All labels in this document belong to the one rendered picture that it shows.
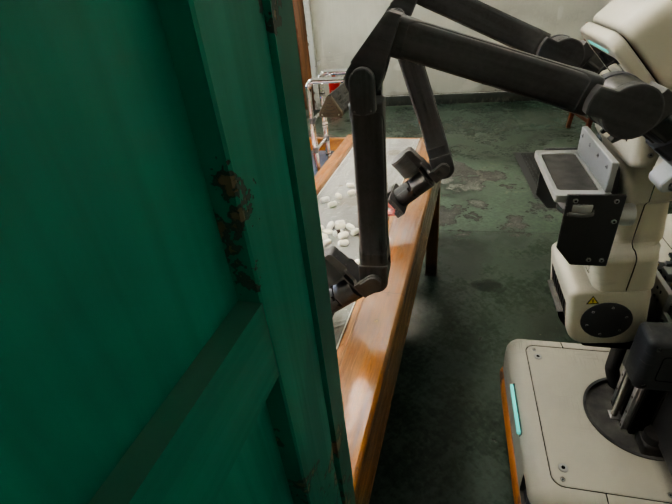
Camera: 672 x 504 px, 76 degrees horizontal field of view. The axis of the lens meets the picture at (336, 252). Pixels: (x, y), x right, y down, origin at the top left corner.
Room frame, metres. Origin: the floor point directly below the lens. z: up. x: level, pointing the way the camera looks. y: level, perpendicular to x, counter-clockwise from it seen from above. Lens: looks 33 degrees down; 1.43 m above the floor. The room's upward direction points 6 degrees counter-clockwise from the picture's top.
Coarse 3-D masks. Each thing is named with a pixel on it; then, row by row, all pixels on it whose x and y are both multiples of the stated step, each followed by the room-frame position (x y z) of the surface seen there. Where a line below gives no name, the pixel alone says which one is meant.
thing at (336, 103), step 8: (336, 88) 1.53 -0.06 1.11; (344, 88) 1.58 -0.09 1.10; (328, 96) 1.45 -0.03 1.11; (336, 96) 1.48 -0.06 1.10; (344, 96) 1.54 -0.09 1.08; (328, 104) 1.45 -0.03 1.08; (336, 104) 1.44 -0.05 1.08; (344, 104) 1.49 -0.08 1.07; (320, 112) 1.46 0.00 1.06; (328, 112) 1.45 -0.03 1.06; (336, 112) 1.44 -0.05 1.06; (344, 112) 1.46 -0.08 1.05
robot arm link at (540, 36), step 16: (400, 0) 1.10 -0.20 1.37; (416, 0) 1.10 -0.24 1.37; (432, 0) 1.10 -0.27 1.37; (448, 0) 1.09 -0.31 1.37; (464, 0) 1.09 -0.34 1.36; (448, 16) 1.09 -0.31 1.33; (464, 16) 1.08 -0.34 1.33; (480, 16) 1.08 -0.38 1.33; (496, 16) 1.07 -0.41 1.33; (512, 16) 1.07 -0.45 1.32; (480, 32) 1.08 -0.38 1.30; (496, 32) 1.07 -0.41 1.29; (512, 32) 1.06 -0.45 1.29; (528, 32) 1.05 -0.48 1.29; (544, 32) 1.04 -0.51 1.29; (528, 48) 1.04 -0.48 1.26; (544, 48) 1.01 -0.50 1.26; (560, 48) 1.00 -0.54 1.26; (576, 48) 1.00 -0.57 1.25; (576, 64) 0.99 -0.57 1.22
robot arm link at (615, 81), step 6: (612, 78) 0.65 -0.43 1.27; (618, 78) 0.64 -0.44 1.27; (624, 78) 0.63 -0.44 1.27; (630, 78) 0.63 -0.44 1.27; (636, 78) 0.63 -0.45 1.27; (606, 84) 0.64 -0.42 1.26; (612, 84) 0.63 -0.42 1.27; (618, 84) 0.62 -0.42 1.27; (654, 84) 0.63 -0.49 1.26; (660, 90) 0.61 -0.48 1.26; (666, 90) 0.59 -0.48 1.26; (666, 96) 0.59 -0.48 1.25; (666, 102) 0.59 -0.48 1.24; (666, 108) 0.59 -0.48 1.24; (666, 114) 0.59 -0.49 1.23; (594, 120) 0.65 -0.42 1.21; (660, 120) 0.59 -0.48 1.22; (600, 126) 0.62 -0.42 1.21; (612, 138) 0.61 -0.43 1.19
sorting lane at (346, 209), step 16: (400, 144) 1.96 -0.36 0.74; (416, 144) 1.94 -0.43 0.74; (352, 160) 1.83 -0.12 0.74; (336, 176) 1.66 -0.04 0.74; (352, 176) 1.65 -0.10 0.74; (400, 176) 1.59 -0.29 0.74; (320, 192) 1.52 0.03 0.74; (336, 192) 1.51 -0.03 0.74; (320, 208) 1.39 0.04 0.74; (336, 208) 1.37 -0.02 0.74; (352, 208) 1.36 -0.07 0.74; (352, 224) 1.25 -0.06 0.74; (336, 240) 1.16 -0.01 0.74; (352, 240) 1.14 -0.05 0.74; (352, 256) 1.06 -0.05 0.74; (352, 304) 0.84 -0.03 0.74; (336, 320) 0.78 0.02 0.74; (336, 336) 0.73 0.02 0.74
